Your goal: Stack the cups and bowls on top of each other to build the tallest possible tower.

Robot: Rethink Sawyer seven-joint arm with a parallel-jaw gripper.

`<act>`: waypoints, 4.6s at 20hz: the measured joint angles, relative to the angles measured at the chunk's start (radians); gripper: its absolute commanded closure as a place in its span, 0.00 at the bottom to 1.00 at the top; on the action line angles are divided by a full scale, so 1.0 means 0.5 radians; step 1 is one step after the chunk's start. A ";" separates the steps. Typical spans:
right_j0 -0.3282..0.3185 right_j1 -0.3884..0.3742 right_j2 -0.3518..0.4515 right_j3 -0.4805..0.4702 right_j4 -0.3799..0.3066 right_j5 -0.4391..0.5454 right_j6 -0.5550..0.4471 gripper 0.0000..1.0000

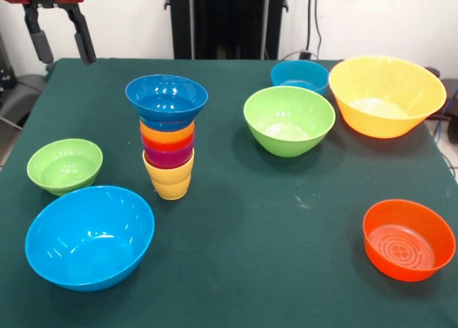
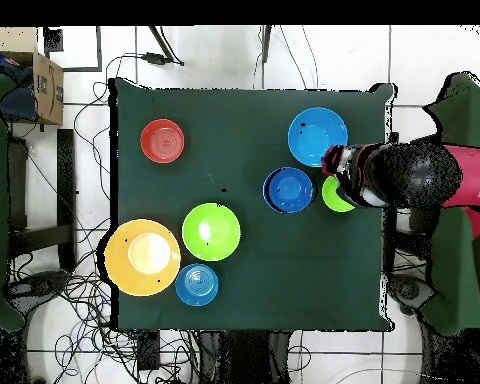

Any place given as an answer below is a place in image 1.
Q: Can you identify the dark green tablecloth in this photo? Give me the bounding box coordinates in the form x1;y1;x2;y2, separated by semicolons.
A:
0;57;458;328

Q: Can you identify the purple plastic cup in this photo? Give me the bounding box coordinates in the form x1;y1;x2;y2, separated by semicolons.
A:
142;145;195;170

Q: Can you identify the orange ribbed plastic cup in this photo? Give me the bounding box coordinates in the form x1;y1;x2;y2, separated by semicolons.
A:
139;120;196;145

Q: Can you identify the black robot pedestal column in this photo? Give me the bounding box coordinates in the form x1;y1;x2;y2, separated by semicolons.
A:
164;0;289;60

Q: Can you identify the small green ribbed bowl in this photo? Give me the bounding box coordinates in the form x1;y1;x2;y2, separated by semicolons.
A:
26;138;104;196

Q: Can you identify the dark blue bowl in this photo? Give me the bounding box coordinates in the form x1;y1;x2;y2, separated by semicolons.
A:
125;74;209;132

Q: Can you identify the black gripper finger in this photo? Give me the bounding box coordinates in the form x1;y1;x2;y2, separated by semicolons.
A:
65;2;98;66
21;1;55;65

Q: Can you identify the red plastic bowl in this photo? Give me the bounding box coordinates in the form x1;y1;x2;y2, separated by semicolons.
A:
362;198;457;283

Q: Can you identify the dark grey pedestal leg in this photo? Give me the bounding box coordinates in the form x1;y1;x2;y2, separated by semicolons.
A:
0;73;48;129

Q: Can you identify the large yellow bowl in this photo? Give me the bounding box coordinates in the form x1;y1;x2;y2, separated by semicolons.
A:
328;54;448;140

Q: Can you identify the large light blue bowl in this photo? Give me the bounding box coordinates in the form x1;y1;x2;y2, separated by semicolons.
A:
24;185;156;292

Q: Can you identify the small light blue bowl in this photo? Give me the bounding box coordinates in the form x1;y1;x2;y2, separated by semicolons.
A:
270;59;330;96

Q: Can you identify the yellow ribbed plastic cup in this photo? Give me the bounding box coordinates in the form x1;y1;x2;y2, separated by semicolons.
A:
142;148;196;201

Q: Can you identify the black hanging cable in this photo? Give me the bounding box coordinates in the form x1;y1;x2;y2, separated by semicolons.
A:
302;0;323;59

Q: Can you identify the red plastic cup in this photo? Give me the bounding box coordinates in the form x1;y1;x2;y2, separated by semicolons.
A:
140;133;195;153

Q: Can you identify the large green bowl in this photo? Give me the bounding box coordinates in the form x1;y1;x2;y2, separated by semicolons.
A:
243;85;336;158

